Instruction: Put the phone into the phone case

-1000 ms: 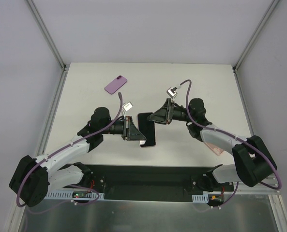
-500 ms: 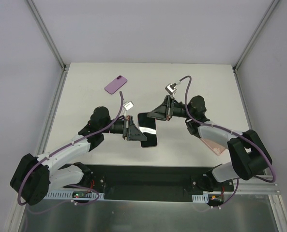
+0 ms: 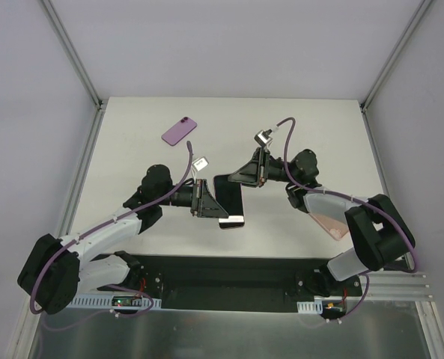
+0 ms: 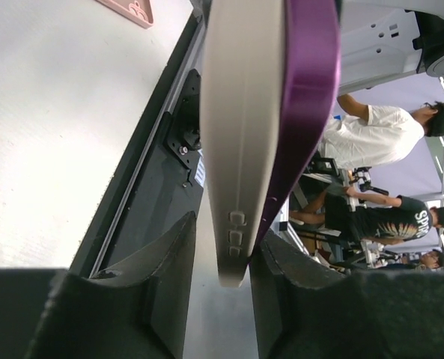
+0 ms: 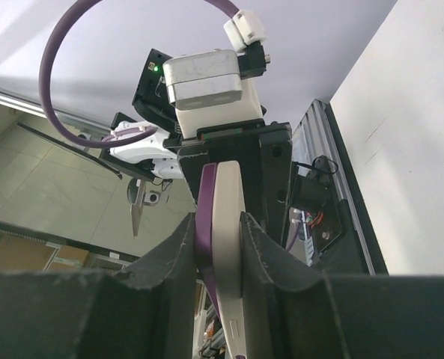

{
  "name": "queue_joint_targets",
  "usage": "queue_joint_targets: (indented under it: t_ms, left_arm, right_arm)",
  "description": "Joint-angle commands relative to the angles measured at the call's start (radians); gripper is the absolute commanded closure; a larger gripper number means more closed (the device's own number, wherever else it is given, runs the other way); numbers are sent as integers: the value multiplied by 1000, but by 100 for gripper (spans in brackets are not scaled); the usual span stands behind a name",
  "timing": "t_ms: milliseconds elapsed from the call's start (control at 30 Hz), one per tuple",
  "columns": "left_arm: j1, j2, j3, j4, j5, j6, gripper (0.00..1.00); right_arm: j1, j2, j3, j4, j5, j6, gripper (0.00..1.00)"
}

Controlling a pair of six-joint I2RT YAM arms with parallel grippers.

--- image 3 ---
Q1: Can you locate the phone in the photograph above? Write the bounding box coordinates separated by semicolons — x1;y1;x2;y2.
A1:
213;174;245;230

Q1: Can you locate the purple smartphone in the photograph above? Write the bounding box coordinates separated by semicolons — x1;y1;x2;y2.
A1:
161;117;198;147

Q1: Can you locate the pink phone case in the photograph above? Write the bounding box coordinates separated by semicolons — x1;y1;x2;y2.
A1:
309;213;349;241

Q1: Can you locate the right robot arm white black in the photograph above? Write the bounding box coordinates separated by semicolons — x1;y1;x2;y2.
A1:
228;147;416;297

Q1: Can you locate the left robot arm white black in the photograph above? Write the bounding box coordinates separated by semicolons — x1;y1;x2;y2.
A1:
17;165;228;315

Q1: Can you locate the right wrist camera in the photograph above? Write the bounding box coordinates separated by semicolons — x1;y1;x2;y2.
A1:
254;129;273;148

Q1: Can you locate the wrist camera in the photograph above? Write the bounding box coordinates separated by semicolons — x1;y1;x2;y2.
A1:
192;157;209;171
254;129;273;148

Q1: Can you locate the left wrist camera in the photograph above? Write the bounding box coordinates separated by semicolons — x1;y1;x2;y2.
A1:
192;157;209;171

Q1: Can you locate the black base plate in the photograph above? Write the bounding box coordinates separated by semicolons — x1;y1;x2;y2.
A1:
52;251;362;310

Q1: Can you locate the right white cable duct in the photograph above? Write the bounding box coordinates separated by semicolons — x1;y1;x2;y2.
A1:
296;299;323;315

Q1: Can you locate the white cable duct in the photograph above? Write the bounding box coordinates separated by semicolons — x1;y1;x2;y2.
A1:
67;294;162;310
296;299;323;315

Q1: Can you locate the left white cable duct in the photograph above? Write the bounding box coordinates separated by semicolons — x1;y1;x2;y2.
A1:
67;294;162;310

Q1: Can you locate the front aluminium rail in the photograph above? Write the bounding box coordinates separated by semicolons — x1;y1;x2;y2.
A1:
367;271;434;301

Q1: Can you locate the right aluminium frame post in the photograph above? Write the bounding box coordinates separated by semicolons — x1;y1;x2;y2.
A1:
359;0;436;111

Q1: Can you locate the aluminium frame post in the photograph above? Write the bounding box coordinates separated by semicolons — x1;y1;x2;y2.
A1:
359;0;436;111
37;0;104;110

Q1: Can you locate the left aluminium frame post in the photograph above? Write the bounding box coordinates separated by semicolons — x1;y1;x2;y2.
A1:
37;0;104;110

